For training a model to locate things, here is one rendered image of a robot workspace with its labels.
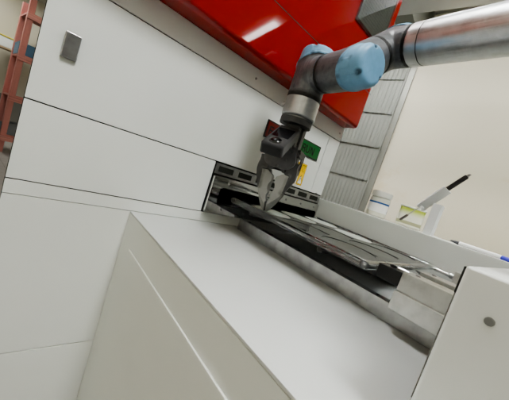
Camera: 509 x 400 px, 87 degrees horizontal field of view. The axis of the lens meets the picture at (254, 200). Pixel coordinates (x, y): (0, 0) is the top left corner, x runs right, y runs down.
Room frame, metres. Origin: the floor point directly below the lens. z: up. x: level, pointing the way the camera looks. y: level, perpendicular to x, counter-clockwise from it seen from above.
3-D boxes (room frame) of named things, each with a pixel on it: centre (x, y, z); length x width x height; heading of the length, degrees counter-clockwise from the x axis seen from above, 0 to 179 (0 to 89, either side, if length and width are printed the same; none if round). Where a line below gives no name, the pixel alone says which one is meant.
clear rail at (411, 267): (0.52, -0.32, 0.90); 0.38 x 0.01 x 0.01; 132
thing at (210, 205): (0.80, -0.05, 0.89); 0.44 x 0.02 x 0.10; 132
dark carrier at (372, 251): (0.66, -0.20, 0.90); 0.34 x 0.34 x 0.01; 42
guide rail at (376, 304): (0.53, -0.15, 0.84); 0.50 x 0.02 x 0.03; 42
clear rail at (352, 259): (0.53, -0.07, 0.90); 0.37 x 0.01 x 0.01; 42
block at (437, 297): (0.36, -0.28, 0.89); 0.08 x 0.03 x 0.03; 42
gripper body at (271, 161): (0.62, -0.04, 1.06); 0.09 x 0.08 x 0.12; 161
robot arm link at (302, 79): (0.61, -0.04, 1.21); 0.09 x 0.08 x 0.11; 34
